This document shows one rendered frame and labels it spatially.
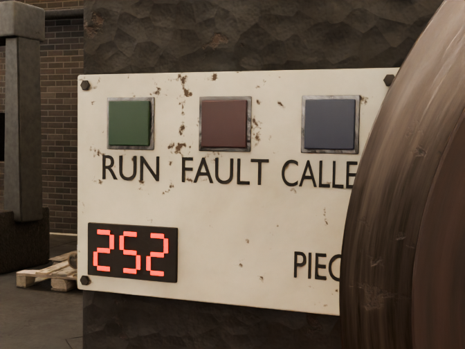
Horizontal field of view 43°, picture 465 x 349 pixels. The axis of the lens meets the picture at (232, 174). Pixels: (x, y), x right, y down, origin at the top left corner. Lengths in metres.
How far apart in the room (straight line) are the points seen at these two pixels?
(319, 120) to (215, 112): 0.08
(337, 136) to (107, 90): 0.19
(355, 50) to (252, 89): 0.08
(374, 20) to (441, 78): 0.17
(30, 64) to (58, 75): 2.12
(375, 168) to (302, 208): 0.15
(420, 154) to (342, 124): 0.14
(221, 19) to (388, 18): 0.13
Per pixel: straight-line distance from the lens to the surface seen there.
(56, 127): 7.73
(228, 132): 0.44
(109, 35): 0.52
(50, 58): 7.84
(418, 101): 0.29
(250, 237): 0.45
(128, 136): 0.47
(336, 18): 0.46
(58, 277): 4.87
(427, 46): 0.30
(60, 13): 7.48
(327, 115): 0.43
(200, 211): 0.46
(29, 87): 5.62
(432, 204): 0.28
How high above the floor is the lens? 1.18
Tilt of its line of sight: 3 degrees down
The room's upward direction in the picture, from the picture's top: 1 degrees clockwise
